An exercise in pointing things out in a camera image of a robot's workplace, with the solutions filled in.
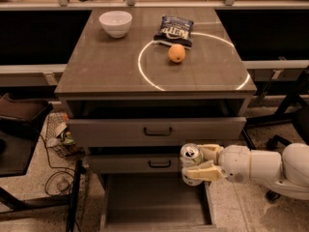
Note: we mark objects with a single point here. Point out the grey top drawer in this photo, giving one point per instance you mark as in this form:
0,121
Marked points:
152,132

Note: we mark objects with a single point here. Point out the black side table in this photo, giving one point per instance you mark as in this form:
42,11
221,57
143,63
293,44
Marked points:
21,124

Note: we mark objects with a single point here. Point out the orange fruit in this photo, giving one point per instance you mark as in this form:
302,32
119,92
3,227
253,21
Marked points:
176,53

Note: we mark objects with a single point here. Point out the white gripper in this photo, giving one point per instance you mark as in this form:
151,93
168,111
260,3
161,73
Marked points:
236,162

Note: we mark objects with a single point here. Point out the wire trash basket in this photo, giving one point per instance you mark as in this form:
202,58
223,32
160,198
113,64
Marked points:
58,137

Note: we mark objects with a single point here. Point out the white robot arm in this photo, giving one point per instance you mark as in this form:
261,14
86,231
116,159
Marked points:
263,167

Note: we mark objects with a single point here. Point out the grey drawer cabinet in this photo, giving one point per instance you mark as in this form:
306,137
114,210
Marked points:
133,78

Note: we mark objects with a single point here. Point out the white ceramic bowl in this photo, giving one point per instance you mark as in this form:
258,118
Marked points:
115,23

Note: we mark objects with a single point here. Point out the black office chair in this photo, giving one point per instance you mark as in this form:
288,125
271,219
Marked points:
294,110

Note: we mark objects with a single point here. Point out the blue kettle chips bag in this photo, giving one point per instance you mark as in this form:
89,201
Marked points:
175,30

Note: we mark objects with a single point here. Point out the green white 7up can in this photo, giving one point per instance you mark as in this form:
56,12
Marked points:
190,156

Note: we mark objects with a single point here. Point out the grey middle drawer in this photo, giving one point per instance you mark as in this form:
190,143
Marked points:
140,163

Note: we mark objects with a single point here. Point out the grey open bottom drawer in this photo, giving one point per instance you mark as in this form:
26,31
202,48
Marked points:
156,202

